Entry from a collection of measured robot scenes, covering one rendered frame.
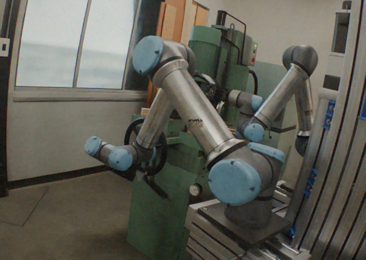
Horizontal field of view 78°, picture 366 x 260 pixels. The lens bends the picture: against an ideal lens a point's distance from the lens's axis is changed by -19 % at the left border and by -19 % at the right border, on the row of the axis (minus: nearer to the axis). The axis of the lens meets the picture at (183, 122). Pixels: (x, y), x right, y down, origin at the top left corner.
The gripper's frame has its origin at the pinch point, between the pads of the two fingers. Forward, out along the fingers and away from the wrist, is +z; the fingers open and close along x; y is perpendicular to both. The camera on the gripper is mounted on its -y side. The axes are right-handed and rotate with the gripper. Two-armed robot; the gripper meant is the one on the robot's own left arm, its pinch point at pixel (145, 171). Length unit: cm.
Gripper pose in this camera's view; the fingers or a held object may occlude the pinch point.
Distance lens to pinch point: 127.5
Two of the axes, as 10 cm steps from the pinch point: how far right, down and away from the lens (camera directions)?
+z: 4.6, 4.6, 7.6
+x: 7.8, 1.9, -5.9
